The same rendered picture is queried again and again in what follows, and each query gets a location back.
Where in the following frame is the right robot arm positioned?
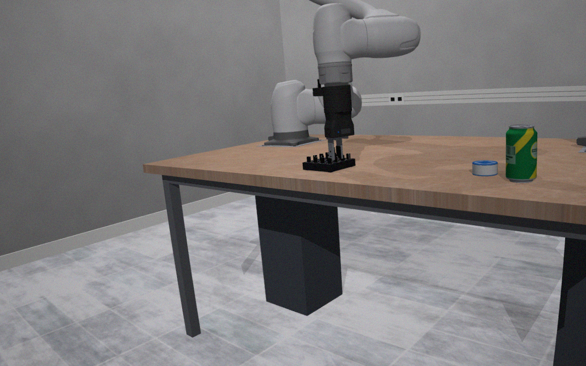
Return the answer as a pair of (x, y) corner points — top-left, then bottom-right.
(264, 0), (421, 146)

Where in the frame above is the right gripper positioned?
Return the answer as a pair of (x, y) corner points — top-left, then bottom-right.
(312, 62), (354, 160)

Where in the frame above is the black knob panel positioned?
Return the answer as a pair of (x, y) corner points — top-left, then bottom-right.
(303, 152), (356, 172)

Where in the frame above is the green drink can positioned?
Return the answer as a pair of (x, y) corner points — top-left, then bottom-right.
(506, 124), (537, 183)

